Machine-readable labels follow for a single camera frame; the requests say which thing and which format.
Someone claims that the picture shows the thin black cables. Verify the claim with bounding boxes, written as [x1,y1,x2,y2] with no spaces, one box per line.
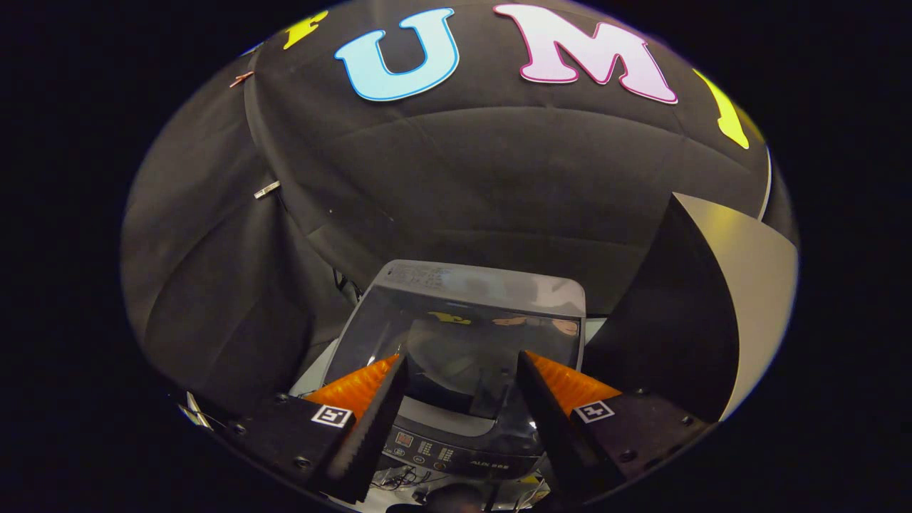
[370,465,432,494]

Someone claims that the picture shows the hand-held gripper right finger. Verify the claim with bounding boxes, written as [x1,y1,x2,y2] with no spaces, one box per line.
[517,350,715,504]

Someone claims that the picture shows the grey washing machine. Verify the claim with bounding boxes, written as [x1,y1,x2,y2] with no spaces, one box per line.
[324,260,586,483]

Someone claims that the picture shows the small electronics board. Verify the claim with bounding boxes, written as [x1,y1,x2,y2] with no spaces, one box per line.
[177,389,214,431]

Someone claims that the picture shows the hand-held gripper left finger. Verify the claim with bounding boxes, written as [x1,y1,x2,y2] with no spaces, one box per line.
[227,353,410,505]

